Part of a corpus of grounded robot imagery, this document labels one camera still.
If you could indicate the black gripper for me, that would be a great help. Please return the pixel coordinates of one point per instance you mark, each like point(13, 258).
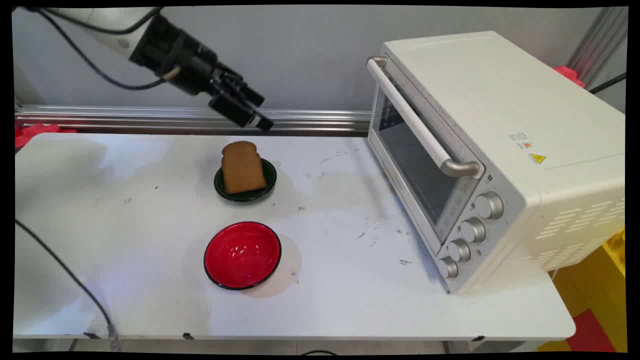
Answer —
point(175, 55)

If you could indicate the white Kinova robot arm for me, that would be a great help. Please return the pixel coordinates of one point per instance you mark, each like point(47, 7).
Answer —
point(100, 25)

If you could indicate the brown toast slice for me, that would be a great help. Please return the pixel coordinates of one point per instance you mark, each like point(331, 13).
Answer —
point(242, 167)

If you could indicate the dark green small plate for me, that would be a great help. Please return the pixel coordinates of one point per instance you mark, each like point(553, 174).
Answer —
point(260, 192)

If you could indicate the red bowl with black rim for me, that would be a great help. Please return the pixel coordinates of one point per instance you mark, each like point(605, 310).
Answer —
point(242, 255)

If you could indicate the black table edge clip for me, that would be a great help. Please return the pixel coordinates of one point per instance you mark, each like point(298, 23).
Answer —
point(91, 335)
point(478, 338)
point(188, 336)

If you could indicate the large silver oven knob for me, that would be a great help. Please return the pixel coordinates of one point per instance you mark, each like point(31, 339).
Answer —
point(490, 205)

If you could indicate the white label sticker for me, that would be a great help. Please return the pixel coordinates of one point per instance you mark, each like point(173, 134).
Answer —
point(521, 140)

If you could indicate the white toaster oven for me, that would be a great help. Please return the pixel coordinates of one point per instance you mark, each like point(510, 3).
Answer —
point(525, 125)

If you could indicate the yellow warning sticker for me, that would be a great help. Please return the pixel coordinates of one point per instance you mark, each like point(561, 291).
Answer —
point(537, 158)

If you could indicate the yellow foam floor mat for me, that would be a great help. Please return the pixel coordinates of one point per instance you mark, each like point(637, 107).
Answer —
point(595, 280)

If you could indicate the red foam floor mat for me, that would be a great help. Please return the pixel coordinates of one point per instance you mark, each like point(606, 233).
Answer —
point(592, 332)

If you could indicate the aluminium extrusion rail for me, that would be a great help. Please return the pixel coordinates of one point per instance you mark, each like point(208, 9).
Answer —
point(150, 120)

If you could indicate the red plastic bracket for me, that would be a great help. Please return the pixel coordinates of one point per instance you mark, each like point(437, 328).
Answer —
point(35, 132)
point(570, 75)

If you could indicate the aluminium frame post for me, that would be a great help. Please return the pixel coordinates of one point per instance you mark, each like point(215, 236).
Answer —
point(597, 45)

